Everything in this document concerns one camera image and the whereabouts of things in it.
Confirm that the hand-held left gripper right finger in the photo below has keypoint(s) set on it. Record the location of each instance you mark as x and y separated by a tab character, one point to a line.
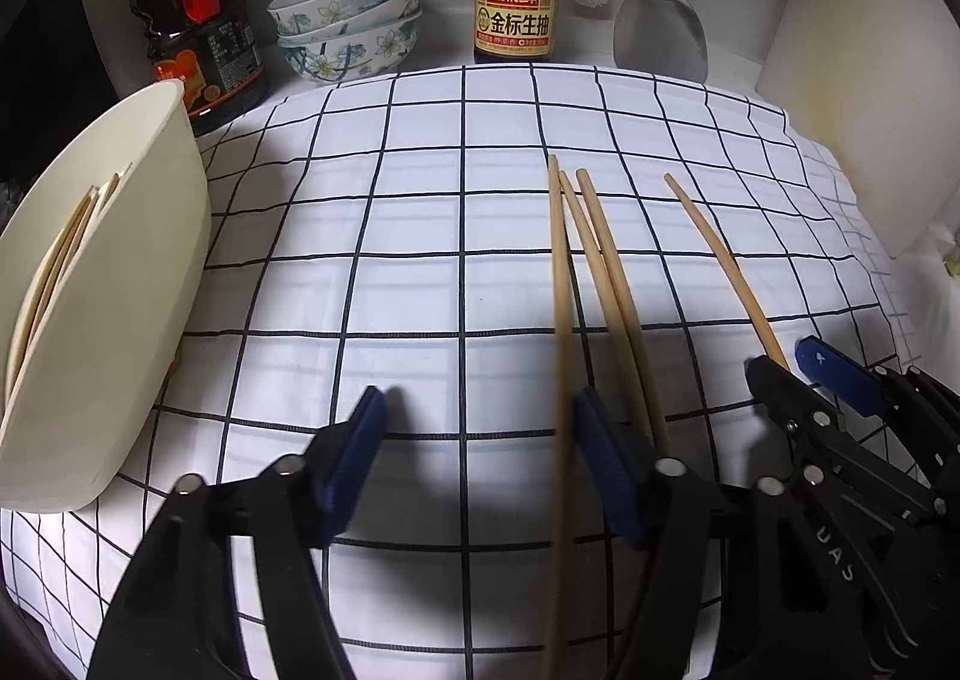
611	470

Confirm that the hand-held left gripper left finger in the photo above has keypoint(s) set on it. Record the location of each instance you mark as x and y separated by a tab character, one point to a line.
352	455

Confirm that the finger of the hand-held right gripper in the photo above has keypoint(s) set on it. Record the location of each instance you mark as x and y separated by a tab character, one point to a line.
832	365
787	399

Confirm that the light wooden chopstick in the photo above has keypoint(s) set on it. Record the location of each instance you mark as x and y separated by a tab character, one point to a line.
30	324
101	200
619	275
559	275
726	271
64	241
596	267

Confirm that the white chopstick holder container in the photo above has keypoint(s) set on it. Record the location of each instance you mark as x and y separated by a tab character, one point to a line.
127	320

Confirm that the white black checked cloth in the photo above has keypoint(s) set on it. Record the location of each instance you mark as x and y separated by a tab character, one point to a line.
420	260

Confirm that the white cutting board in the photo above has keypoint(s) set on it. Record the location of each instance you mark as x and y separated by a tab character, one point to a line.
870	102

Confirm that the dark soy sauce jug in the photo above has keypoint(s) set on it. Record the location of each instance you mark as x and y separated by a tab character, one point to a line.
202	27

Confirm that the black appliance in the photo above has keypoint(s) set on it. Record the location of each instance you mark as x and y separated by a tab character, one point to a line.
52	50

